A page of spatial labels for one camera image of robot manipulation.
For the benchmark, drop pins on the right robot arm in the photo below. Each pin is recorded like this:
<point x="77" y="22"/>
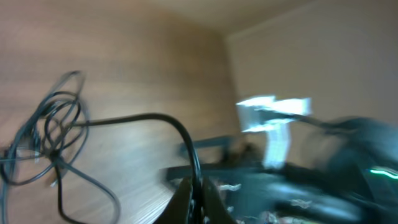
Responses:
<point x="358" y="184"/>

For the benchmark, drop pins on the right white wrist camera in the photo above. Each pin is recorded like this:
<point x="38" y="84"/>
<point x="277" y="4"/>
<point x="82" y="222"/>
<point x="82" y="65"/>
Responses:
<point x="267" y="114"/>

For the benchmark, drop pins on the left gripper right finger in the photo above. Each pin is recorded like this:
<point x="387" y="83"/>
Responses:
<point x="212" y="204"/>

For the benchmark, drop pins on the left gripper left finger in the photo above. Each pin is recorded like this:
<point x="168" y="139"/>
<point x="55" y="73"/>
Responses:
<point x="179" y="208"/>

